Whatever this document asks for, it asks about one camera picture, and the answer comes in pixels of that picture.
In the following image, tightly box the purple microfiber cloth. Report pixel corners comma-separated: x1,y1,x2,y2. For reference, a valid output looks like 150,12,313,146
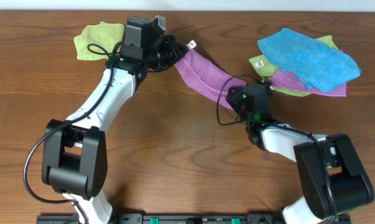
175,40,246,109

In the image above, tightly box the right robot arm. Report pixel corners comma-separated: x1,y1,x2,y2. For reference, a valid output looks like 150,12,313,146
226,83,374,223

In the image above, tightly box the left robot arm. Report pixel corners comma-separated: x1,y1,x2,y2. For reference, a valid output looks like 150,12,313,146
41,16,188,223

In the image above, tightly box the green cloth with label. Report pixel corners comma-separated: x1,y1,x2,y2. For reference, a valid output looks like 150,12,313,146
248,35,340,98

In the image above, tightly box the folded light green cloth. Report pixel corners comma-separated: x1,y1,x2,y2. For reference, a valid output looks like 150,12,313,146
73,22,125,61

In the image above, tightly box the blue microfiber cloth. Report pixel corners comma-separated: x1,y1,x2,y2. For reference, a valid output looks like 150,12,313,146
257,28,361,93

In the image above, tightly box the left black cable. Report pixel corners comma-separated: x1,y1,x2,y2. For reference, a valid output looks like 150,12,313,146
22,42,126,224

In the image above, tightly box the black cable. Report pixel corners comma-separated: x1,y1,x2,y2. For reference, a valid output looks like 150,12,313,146
216,73,339,224
22,42,126,224

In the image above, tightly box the right black cable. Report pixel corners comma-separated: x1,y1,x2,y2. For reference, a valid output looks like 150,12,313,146
216,73,339,224

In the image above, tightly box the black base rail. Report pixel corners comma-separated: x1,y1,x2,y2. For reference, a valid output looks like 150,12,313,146
36,213,352,224

